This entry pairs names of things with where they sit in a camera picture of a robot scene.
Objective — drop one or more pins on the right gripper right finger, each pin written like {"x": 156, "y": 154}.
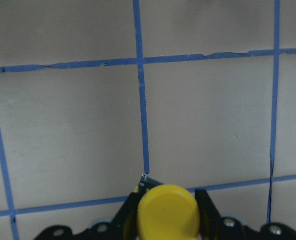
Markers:
{"x": 213, "y": 226}

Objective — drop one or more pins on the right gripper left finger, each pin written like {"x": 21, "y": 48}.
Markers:
{"x": 121, "y": 227}

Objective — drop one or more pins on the yellow push button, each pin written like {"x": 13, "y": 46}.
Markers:
{"x": 166, "y": 212}

